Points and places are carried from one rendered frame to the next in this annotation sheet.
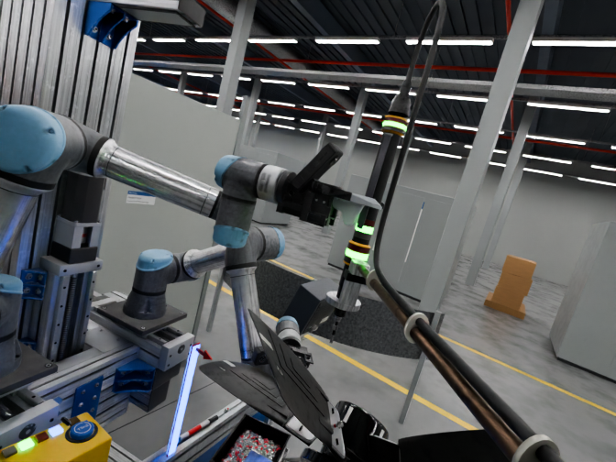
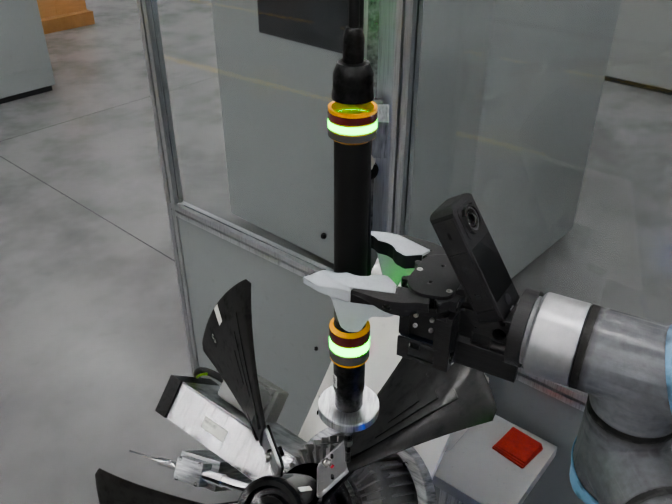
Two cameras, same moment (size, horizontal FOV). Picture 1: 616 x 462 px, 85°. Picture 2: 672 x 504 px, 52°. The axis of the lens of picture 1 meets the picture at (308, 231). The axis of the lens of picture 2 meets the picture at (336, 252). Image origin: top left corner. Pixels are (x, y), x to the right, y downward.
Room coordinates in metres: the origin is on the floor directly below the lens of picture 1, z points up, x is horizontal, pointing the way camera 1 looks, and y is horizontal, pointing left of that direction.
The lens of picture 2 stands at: (1.20, -0.01, 2.03)
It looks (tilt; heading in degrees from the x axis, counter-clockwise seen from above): 32 degrees down; 191
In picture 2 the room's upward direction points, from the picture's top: straight up
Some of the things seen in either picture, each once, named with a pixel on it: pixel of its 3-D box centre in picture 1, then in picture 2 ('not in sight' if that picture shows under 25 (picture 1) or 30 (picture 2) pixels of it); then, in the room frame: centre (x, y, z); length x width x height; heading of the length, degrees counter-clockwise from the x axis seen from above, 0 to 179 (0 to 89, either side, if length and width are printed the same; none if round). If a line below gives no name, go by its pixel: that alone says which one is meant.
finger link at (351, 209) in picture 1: (353, 210); (388, 262); (0.61, -0.07, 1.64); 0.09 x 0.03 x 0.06; 50
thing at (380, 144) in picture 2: not in sight; (369, 129); (0.02, -0.18, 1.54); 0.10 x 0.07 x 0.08; 7
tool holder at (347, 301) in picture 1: (350, 282); (349, 372); (0.63, -0.10, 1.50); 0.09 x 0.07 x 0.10; 7
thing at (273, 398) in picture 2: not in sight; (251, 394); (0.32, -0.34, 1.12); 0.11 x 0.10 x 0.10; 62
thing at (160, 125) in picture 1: (159, 224); not in sight; (2.33, 1.04, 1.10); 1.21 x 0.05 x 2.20; 152
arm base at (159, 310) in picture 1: (147, 298); not in sight; (1.20, 0.52, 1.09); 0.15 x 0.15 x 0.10
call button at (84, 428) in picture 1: (82, 430); not in sight; (0.59, 0.33, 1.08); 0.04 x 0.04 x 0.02
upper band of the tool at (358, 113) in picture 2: (394, 126); (352, 121); (0.64, -0.10, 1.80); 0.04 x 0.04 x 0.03
